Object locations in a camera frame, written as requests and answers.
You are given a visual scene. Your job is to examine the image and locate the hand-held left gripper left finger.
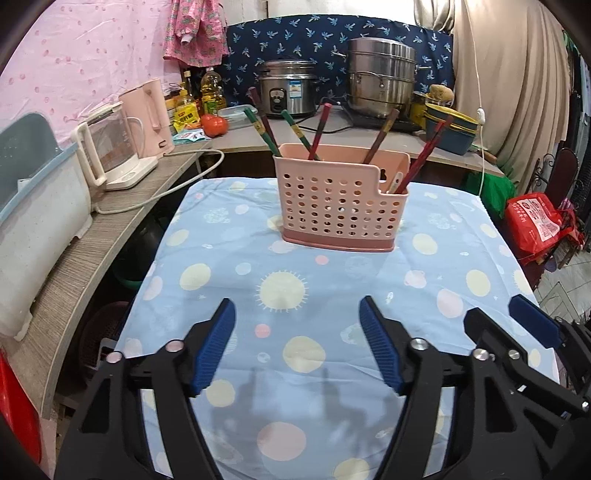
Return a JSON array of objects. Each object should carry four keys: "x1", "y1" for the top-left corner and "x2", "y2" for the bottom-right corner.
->
[{"x1": 54, "y1": 298, "x2": 237, "y2": 480}]

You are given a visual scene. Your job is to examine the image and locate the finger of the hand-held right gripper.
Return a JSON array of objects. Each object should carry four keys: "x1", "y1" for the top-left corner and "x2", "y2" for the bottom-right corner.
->
[
  {"x1": 464, "y1": 307, "x2": 591, "y2": 416},
  {"x1": 508, "y1": 295, "x2": 591, "y2": 393}
]

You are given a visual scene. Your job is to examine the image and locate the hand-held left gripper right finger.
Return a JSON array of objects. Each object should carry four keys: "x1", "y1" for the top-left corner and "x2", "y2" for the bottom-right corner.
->
[{"x1": 359, "y1": 295, "x2": 542, "y2": 480}]

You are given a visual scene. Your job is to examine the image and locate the pink perforated utensil basket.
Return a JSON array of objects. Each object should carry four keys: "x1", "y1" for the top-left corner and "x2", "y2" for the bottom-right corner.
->
[{"x1": 272, "y1": 143, "x2": 411, "y2": 254}]

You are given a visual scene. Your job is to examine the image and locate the bright red chopstick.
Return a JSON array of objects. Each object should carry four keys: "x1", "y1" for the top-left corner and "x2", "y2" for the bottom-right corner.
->
[{"x1": 394, "y1": 114, "x2": 455, "y2": 195}]

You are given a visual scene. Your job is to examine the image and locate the dark red chopstick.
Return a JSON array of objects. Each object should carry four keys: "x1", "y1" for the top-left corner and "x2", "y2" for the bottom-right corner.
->
[
  {"x1": 308, "y1": 103, "x2": 333, "y2": 161},
  {"x1": 362, "y1": 108, "x2": 400, "y2": 165},
  {"x1": 247, "y1": 87, "x2": 281, "y2": 147}
]

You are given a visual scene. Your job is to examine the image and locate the green chopstick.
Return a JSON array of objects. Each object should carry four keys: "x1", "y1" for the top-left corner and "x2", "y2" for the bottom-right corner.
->
[
  {"x1": 281, "y1": 109, "x2": 312, "y2": 155},
  {"x1": 243, "y1": 107, "x2": 283, "y2": 157}
]

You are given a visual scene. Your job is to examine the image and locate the blue printed tablecloth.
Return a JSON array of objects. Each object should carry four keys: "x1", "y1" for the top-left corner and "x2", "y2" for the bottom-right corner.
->
[{"x1": 111, "y1": 178, "x2": 561, "y2": 480}]

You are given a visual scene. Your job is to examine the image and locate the red plastic bag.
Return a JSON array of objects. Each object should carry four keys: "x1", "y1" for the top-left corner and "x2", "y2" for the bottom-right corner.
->
[{"x1": 503, "y1": 194, "x2": 566, "y2": 266}]

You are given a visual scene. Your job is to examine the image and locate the green plastic bag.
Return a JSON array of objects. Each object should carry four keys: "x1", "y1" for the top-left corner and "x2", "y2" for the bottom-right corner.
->
[{"x1": 464, "y1": 173, "x2": 515, "y2": 220}]

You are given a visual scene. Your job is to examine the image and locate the black metal chair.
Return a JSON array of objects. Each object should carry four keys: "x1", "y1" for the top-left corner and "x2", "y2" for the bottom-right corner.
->
[{"x1": 526, "y1": 148, "x2": 580, "y2": 217}]

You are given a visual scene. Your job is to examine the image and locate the wooden counter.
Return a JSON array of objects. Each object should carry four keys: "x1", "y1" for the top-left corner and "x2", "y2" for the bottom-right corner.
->
[{"x1": 9, "y1": 106, "x2": 504, "y2": 418}]

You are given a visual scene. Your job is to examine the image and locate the blue rectangular basin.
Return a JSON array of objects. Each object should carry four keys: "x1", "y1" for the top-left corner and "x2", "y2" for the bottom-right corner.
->
[{"x1": 422, "y1": 117, "x2": 479, "y2": 155}]

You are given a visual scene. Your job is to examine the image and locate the red plastic object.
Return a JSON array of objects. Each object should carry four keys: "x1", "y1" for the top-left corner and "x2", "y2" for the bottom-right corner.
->
[{"x1": 0, "y1": 351, "x2": 42, "y2": 462}]

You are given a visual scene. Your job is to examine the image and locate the green and white packet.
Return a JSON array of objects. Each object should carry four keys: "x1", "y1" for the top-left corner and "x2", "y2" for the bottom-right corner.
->
[{"x1": 173, "y1": 129, "x2": 208, "y2": 146}]

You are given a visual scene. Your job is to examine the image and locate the white grey storage bin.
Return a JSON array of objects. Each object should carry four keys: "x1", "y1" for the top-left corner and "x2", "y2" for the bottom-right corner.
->
[{"x1": 0, "y1": 112, "x2": 93, "y2": 340}]

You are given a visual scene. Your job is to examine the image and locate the yellow-rimmed bowl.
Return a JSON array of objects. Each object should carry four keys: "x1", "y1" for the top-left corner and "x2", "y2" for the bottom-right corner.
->
[{"x1": 425, "y1": 102, "x2": 479, "y2": 131}]

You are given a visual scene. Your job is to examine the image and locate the black induction cooker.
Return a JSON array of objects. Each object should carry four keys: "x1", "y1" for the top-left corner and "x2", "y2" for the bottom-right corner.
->
[{"x1": 342, "y1": 108, "x2": 423, "y2": 134}]

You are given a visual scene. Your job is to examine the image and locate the hanging dark clothes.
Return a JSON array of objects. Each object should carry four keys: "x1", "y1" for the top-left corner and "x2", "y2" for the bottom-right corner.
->
[{"x1": 561, "y1": 28, "x2": 591, "y2": 185}]

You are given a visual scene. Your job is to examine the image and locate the red tomato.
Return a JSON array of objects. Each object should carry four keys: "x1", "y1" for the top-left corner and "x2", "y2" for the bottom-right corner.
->
[{"x1": 201, "y1": 114, "x2": 229, "y2": 138}]

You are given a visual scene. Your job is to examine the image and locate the yellow food packet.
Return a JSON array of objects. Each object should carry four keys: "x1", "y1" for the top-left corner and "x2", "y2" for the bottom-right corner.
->
[{"x1": 173, "y1": 104, "x2": 201, "y2": 134}]

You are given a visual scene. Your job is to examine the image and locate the beige curtain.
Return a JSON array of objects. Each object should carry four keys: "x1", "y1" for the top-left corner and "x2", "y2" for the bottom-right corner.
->
[{"x1": 413, "y1": 0, "x2": 571, "y2": 195}]

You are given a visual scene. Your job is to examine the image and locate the clear glass food container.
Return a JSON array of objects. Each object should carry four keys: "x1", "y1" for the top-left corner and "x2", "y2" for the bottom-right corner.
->
[{"x1": 217, "y1": 105, "x2": 257, "y2": 130}]

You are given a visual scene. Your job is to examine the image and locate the pink electric kettle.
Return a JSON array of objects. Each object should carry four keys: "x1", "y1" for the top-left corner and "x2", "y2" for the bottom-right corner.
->
[{"x1": 119, "y1": 78, "x2": 175, "y2": 158}]

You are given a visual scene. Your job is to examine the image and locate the yellow oil bottle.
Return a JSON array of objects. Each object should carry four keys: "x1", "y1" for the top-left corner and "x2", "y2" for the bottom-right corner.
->
[{"x1": 201, "y1": 67, "x2": 227, "y2": 116}]

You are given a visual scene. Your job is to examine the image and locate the steel steamer pot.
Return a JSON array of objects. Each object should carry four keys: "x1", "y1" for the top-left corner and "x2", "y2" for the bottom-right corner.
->
[{"x1": 339, "y1": 38, "x2": 419, "y2": 118}]

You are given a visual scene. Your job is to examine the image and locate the steel rice cooker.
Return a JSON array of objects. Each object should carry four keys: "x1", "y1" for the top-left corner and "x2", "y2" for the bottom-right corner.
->
[{"x1": 256, "y1": 59, "x2": 319, "y2": 117}]

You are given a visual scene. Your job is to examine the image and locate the dark blue patterned cloth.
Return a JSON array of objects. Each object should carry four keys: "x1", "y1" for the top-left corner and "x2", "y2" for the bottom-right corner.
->
[{"x1": 224, "y1": 14, "x2": 455, "y2": 112}]

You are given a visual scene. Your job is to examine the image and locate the pink patterned garment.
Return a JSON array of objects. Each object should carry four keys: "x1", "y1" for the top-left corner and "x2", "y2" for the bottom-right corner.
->
[{"x1": 164, "y1": 0, "x2": 229, "y2": 65}]

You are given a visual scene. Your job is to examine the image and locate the pink dotted sheet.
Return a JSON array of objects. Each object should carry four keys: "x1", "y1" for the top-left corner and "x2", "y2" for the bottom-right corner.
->
[{"x1": 0, "y1": 0, "x2": 185, "y2": 153}]

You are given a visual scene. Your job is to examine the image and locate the white kettle cable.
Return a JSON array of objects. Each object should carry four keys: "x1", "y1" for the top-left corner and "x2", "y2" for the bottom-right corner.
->
[{"x1": 95, "y1": 148, "x2": 225, "y2": 215}]

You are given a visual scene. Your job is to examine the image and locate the white cable with switch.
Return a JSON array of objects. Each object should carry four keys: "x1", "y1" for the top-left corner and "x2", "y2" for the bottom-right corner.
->
[{"x1": 464, "y1": 0, "x2": 490, "y2": 199}]

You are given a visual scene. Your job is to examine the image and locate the glass kettle white handle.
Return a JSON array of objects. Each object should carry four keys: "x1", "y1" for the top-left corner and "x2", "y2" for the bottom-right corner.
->
[{"x1": 70, "y1": 102, "x2": 160, "y2": 192}]

